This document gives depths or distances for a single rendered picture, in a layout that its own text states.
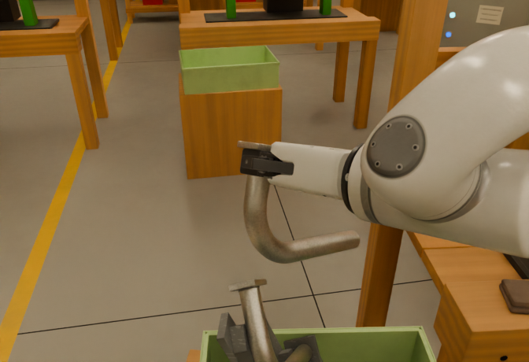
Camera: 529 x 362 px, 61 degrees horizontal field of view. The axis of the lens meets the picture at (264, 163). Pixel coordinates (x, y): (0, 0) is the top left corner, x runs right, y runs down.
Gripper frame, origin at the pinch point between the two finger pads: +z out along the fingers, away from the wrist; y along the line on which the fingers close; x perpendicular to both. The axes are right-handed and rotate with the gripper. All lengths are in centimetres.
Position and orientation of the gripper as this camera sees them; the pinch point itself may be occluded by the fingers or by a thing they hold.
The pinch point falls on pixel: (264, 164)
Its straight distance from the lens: 57.2
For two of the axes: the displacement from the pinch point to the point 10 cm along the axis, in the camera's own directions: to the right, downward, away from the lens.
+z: -6.8, -1.0, 7.2
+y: -7.2, -0.8, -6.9
